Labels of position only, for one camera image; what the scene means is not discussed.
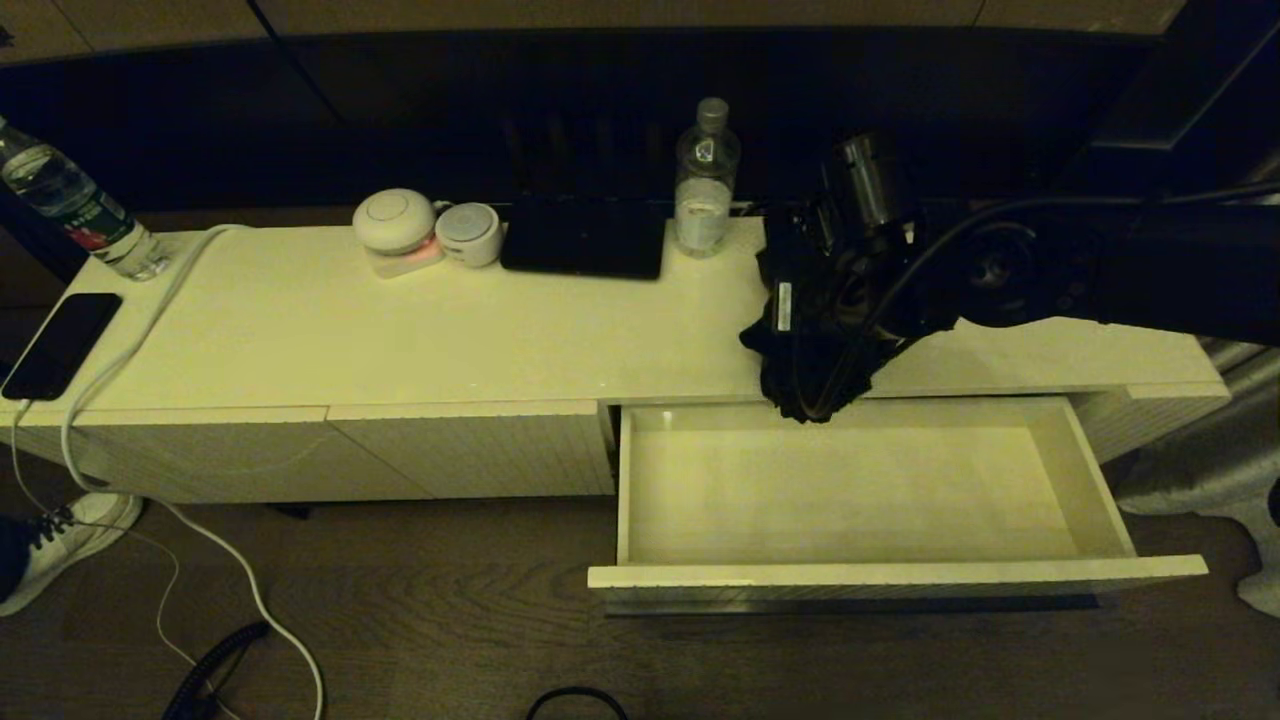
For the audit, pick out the water bottle with green label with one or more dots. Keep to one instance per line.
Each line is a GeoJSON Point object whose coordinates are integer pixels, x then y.
{"type": "Point", "coordinates": [70, 200]}

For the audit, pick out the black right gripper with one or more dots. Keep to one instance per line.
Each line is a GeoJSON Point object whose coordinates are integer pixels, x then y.
{"type": "Point", "coordinates": [840, 290]}

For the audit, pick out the small white round speaker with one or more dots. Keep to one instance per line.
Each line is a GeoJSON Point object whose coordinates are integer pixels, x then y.
{"type": "Point", "coordinates": [468, 236]}

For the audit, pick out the white dome-shaped device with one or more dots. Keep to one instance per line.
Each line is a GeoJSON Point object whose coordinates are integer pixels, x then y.
{"type": "Point", "coordinates": [395, 220]}

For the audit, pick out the dark trouser leg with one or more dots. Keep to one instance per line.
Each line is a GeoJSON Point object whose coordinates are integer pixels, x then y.
{"type": "Point", "coordinates": [12, 555]}

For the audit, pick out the white low cabinet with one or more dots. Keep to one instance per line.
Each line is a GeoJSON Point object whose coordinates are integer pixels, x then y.
{"type": "Point", "coordinates": [400, 330]}

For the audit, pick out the white sneaker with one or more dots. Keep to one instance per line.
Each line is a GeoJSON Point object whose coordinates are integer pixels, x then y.
{"type": "Point", "coordinates": [70, 545]}

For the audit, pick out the black umbrella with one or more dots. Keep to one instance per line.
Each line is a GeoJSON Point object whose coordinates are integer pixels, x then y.
{"type": "Point", "coordinates": [805, 385]}

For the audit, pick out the dark grey door frame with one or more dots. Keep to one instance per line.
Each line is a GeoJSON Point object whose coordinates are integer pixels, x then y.
{"type": "Point", "coordinates": [1150, 100]}

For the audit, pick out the clear bottle with grey cap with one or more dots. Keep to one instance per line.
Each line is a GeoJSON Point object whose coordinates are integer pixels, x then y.
{"type": "Point", "coordinates": [703, 208]}

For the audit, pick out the white cabinet drawer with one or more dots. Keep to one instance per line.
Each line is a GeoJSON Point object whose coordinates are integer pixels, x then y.
{"type": "Point", "coordinates": [850, 500]}

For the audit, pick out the black smartphone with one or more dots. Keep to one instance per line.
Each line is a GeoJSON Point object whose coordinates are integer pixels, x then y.
{"type": "Point", "coordinates": [63, 343]}

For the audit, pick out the black flat tablet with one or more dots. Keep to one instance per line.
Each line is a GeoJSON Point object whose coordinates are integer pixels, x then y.
{"type": "Point", "coordinates": [585, 238]}

